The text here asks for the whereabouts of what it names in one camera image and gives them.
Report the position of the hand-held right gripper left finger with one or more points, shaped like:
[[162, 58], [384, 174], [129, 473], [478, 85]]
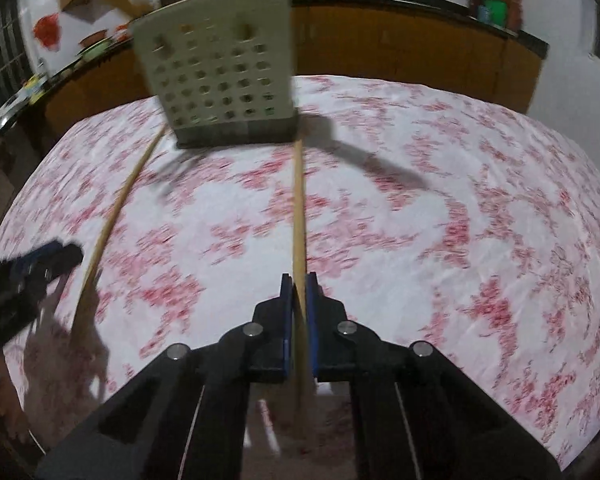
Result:
[[286, 330]]

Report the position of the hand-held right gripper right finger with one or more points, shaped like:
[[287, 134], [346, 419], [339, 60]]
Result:
[[312, 330]]

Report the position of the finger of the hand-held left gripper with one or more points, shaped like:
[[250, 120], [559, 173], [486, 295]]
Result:
[[50, 262]]

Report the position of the perforated metal utensil holder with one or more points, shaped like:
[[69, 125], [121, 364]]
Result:
[[270, 25]]

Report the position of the floral printed tablecloth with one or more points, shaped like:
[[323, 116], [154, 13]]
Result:
[[430, 210]]

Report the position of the barred window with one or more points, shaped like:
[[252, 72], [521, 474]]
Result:
[[2, 60]]

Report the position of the hanging red plastic bag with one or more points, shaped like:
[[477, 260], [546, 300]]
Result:
[[47, 32]]

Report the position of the wooden base cabinets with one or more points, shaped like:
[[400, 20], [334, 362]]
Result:
[[405, 45]]

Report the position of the black kitchen countertop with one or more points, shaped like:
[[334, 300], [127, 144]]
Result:
[[410, 1]]

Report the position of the green box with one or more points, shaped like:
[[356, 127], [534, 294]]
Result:
[[496, 10]]

